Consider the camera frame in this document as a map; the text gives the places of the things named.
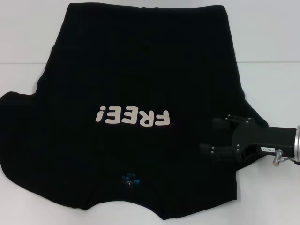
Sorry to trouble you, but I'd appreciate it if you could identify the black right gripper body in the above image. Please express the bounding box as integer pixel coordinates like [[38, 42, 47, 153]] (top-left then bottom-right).
[[231, 116, 296, 163]]

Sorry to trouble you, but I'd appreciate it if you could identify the black shirt with FREE print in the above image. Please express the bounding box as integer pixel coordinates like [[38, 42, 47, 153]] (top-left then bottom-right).
[[0, 3, 271, 208]]

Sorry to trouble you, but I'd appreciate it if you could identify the right gripper silver connector stub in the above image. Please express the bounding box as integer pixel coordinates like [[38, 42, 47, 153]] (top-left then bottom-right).
[[272, 150, 285, 167]]

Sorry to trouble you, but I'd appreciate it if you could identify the right gripper grey cable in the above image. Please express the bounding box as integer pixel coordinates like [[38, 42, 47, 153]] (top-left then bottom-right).
[[283, 156, 300, 165]]

